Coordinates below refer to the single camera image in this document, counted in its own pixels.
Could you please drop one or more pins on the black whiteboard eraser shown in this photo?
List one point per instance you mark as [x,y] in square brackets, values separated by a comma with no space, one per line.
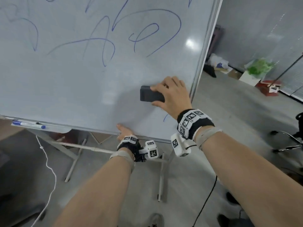
[148,94]

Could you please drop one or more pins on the grey metal whiteboard stand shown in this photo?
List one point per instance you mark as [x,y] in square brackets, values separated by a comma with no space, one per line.
[75,146]

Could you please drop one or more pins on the person's left hand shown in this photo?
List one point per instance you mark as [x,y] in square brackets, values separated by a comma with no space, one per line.
[125,131]

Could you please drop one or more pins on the black chair with chrome base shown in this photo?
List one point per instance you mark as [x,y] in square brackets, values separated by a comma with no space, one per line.
[290,139]

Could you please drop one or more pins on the red box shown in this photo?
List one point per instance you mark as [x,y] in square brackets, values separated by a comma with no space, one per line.
[269,87]

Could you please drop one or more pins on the left wrist tracker with markers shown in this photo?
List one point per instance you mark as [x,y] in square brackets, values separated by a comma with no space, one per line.
[137,148]

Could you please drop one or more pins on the person's right forearm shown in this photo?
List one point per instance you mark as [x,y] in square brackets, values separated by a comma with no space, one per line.
[248,182]

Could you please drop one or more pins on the person's right thumb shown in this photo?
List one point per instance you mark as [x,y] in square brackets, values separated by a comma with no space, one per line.
[158,105]

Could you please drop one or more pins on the white plastic bag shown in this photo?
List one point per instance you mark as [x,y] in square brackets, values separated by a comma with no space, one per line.
[219,60]

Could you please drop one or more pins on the person's right hand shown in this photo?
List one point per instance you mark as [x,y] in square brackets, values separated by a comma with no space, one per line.
[176,99]

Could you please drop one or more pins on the grey whiteboard pen tray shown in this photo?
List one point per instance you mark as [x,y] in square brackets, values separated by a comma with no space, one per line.
[56,129]

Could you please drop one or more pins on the black thin pole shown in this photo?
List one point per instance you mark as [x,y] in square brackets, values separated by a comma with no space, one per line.
[290,66]

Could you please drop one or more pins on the wrist tracker with markers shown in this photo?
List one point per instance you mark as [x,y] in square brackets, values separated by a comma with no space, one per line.
[189,125]
[137,148]

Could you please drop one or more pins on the person's right shoe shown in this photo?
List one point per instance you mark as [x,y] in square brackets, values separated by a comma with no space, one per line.
[223,221]

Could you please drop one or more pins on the white box with green plants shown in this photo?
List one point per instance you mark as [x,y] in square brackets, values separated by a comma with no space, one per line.
[256,69]

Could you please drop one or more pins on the right wrist tracker with markers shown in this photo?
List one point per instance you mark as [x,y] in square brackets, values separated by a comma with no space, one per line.
[189,125]

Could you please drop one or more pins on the brown cardboard box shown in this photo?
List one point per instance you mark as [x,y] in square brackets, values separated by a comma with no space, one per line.
[234,73]

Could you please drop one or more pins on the blue whiteboard marker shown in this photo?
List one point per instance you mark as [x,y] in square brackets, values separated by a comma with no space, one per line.
[27,124]

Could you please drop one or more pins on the person's left thumb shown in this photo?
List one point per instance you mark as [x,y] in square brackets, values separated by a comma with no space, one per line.
[122,128]

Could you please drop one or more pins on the white whiteboard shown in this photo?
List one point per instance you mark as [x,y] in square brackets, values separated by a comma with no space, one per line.
[71,75]

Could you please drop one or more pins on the person's left forearm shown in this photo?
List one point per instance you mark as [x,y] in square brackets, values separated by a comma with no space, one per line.
[99,193]

